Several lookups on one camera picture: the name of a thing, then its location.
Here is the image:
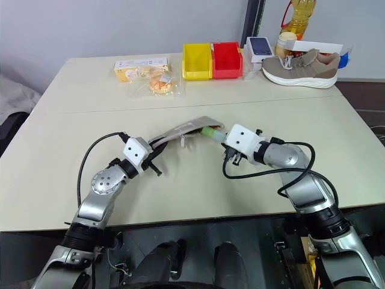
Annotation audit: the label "yellow plastic bin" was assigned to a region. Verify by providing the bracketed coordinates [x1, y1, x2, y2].
[181, 43, 214, 82]

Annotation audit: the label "beige grid pouch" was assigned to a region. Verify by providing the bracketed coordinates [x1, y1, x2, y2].
[149, 115, 226, 149]

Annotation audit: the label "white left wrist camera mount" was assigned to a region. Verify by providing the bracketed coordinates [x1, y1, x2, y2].
[122, 137, 153, 176]

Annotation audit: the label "grey cloth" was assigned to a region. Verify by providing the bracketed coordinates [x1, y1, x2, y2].
[0, 73, 42, 125]

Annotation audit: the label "crumpled clear plastic bag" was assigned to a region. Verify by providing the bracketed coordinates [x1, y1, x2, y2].
[241, 47, 263, 81]

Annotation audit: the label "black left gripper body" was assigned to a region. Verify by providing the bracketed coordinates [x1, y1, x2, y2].
[141, 150, 164, 178]

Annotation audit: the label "black vertical post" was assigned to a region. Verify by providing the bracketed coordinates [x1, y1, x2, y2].
[240, 0, 263, 49]

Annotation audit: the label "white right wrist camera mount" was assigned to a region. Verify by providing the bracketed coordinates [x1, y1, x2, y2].
[224, 123, 267, 165]

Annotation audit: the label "green highlighter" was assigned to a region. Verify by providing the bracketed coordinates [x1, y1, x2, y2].
[200, 126, 227, 143]

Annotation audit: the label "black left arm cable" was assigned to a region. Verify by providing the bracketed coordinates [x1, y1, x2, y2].
[76, 131, 128, 209]

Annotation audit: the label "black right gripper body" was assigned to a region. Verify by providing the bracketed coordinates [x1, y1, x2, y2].
[222, 145, 242, 167]

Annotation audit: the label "dark rounded shape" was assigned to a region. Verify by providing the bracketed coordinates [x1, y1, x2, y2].
[212, 240, 251, 284]
[134, 238, 188, 284]

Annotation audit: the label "bread in clear bag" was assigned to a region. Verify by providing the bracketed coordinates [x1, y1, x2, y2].
[127, 65, 186, 99]

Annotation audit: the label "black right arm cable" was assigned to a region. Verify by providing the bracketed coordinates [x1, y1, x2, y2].
[222, 141, 340, 212]

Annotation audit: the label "long white carton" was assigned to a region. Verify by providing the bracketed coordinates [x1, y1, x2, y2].
[292, 39, 346, 55]

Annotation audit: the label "red plastic bin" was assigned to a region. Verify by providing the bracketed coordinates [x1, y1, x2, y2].
[209, 41, 244, 80]

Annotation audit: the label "clear jar beige lid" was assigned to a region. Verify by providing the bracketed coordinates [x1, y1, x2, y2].
[274, 32, 298, 58]

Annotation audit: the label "white phone box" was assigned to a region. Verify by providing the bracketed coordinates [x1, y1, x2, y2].
[245, 36, 276, 64]

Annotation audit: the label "blue white package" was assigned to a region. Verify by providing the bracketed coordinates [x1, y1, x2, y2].
[339, 50, 353, 70]

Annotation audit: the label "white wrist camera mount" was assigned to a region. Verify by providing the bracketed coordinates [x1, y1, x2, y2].
[122, 137, 153, 176]
[224, 123, 267, 165]

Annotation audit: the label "taupe sneaker white sole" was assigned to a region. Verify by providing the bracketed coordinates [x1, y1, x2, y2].
[261, 48, 341, 89]

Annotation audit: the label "yellow white carton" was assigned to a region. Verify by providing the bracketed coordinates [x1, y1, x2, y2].
[113, 56, 171, 83]

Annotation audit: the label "yellow cooking oil bottle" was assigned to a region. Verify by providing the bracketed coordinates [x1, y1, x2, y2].
[277, 0, 318, 42]

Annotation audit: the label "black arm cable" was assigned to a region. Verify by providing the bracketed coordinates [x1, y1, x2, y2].
[222, 141, 340, 212]
[76, 131, 128, 209]

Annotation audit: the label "yellow cardboard box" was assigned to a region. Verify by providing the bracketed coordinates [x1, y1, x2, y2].
[300, 235, 323, 289]

